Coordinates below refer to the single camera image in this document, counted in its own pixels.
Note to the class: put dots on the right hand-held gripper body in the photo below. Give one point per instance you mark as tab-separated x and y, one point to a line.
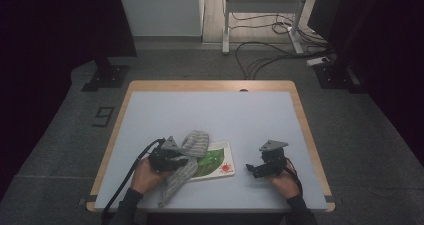
273	163

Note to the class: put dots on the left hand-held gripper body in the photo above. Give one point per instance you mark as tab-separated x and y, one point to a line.
163	160

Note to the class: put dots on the grey striped knit hat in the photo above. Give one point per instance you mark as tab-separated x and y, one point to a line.
195	145

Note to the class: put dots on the caterpillar picture book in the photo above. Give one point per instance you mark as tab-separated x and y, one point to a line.
216	161

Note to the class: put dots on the person's right hand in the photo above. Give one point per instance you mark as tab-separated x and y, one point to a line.
286	183

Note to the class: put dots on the person's left hand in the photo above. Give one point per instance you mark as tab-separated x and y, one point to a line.
146	178

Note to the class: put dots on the light grey table mat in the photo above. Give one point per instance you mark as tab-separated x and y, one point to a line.
233	118

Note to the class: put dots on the black tape strip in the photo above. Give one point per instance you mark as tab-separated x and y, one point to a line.
329	198
88	200

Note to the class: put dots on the dark table grommet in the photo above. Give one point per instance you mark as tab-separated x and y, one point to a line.
243	90

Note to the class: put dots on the black stand base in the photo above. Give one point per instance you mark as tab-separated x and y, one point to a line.
335	76
108	76

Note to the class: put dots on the white power strip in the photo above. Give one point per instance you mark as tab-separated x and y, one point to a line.
316	61

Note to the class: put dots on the white cabinet panel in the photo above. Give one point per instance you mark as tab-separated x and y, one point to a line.
163	10

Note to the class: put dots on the dark curtain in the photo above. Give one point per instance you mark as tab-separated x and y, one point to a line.
393	51
50	51

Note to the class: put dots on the black panel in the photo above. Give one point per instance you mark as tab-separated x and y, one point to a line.
321	11

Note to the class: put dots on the white desk frame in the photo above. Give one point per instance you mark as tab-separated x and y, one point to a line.
263	5

